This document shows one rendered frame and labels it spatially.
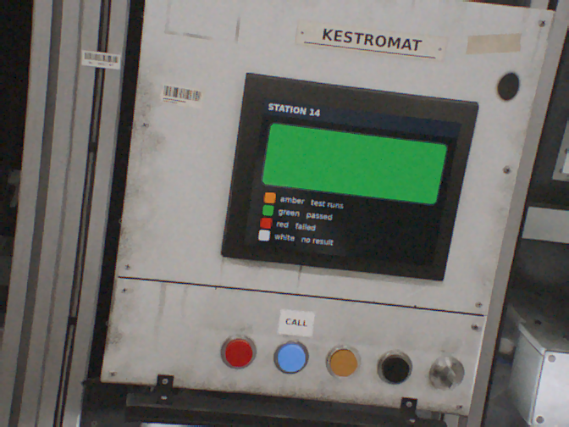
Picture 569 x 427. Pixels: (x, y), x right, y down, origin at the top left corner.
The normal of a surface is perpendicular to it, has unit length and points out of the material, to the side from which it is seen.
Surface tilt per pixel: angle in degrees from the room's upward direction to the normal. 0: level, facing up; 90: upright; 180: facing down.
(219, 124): 90
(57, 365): 90
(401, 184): 90
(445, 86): 90
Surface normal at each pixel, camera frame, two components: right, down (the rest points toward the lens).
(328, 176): 0.12, 0.26
